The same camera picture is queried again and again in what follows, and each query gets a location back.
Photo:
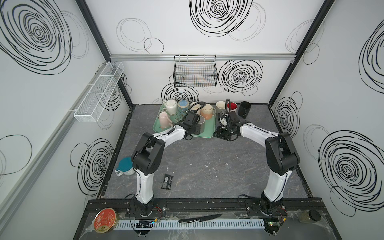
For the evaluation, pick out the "black knife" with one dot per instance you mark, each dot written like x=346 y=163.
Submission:
x=199 y=219

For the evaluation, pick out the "black wire basket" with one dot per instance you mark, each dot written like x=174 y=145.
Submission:
x=195 y=70

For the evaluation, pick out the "white slotted cable duct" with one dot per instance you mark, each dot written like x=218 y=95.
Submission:
x=217 y=224

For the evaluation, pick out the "blue mug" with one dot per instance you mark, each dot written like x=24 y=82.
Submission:
x=183 y=106

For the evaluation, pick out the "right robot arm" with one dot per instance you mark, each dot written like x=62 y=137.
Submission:
x=282 y=156

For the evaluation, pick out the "green floral tray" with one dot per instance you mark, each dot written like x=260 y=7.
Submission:
x=209 y=125

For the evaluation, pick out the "speckled cream mug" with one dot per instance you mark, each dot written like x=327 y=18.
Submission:
x=195 y=107

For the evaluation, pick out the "white mesh shelf basket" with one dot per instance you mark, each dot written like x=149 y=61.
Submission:
x=97 y=97

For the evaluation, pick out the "black mug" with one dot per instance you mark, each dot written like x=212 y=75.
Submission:
x=244 y=109

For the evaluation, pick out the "pink mug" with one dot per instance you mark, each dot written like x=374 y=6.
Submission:
x=165 y=120

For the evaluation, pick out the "teal white cup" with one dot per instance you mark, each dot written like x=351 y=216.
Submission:
x=125 y=167

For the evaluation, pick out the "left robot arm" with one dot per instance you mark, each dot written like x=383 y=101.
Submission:
x=148 y=154

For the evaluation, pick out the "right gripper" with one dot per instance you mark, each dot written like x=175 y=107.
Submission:
x=218 y=135

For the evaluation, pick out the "red round tin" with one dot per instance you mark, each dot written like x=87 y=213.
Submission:
x=105 y=220

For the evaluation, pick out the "grey brown mug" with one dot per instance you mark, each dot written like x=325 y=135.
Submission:
x=201 y=124

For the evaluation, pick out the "cream white mug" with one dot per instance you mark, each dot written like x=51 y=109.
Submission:
x=232 y=107

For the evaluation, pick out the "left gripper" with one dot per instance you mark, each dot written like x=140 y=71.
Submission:
x=197 y=131

